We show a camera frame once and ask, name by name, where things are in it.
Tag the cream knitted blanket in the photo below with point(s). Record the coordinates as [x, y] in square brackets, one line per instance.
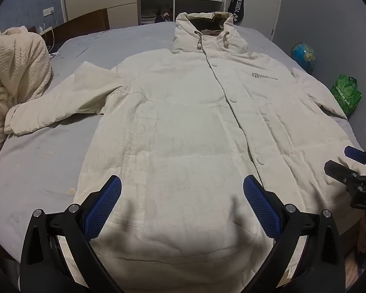
[12, 67]

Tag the stack of folded clothes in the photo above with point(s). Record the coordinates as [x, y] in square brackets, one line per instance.
[148, 17]

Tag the brown wooden headboard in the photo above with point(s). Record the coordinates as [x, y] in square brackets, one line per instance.
[79, 24]

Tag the white wall socket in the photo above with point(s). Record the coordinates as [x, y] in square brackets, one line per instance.
[48, 11]

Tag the blue globe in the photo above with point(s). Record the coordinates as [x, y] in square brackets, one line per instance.
[303, 55]

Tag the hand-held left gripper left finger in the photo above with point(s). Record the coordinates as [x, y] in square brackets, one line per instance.
[105, 201]

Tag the white hooded jacket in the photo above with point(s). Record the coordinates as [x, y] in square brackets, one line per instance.
[186, 128]

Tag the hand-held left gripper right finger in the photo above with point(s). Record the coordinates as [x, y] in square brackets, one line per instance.
[259, 201]

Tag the green plastic bag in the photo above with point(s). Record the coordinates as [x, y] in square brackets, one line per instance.
[347, 94]

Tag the black racket bag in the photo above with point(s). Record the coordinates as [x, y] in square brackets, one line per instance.
[238, 6]

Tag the white door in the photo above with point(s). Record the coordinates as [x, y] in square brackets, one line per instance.
[263, 3]

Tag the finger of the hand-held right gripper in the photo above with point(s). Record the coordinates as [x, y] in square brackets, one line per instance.
[355, 153]
[338, 171]

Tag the bed with grey sheet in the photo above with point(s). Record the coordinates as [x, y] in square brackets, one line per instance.
[48, 164]

